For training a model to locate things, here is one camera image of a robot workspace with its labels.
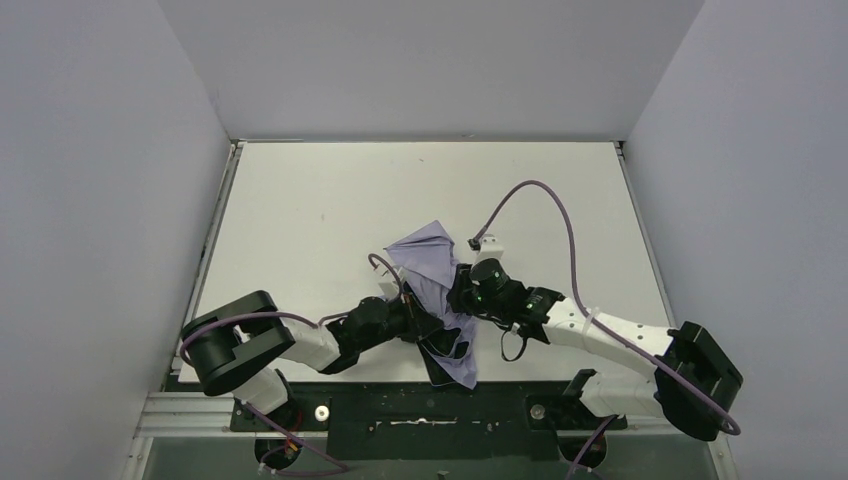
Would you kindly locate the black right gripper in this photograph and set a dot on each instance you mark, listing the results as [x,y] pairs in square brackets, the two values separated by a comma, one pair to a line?
[460,292]

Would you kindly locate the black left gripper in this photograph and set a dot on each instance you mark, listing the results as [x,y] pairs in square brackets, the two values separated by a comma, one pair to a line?
[411,317]

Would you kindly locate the lavender folding umbrella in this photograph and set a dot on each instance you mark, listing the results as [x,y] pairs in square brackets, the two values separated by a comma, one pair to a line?
[429,268]

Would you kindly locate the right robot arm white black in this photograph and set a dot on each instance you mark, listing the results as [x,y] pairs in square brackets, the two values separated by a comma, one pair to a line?
[682,374]

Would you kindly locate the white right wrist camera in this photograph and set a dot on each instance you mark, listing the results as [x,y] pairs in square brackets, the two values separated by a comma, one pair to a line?
[486,247]

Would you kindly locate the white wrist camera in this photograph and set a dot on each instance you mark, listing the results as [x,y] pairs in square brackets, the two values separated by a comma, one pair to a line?
[388,280]
[486,247]

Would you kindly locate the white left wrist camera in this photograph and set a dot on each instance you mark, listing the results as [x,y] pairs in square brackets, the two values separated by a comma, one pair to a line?
[388,280]

